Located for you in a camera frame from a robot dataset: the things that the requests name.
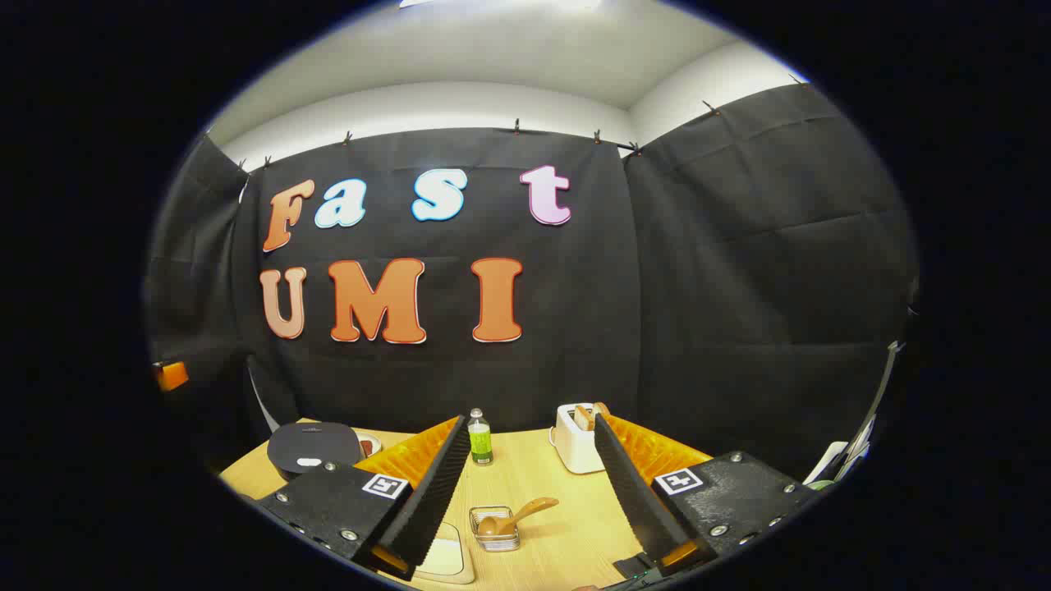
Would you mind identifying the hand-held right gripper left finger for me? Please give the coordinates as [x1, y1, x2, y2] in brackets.
[256, 415, 473, 582]

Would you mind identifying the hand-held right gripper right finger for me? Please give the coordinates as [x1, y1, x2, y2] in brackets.
[593, 413, 824, 577]

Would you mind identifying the wooden spoon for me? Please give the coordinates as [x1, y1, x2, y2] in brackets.
[478, 497, 560, 538]

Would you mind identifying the black rice cooker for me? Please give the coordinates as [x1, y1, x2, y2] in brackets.
[267, 421, 366, 482]

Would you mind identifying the green drink bottle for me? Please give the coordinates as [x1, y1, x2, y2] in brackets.
[467, 408, 494, 466]

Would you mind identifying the white toaster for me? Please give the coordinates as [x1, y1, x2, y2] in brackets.
[548, 403, 609, 475]

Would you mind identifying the black backdrop cloth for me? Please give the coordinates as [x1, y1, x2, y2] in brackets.
[146, 82, 919, 493]

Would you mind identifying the white panel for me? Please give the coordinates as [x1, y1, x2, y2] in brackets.
[803, 341, 906, 492]

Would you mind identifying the ceiling light panel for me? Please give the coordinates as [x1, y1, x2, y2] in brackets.
[400, 0, 604, 11]

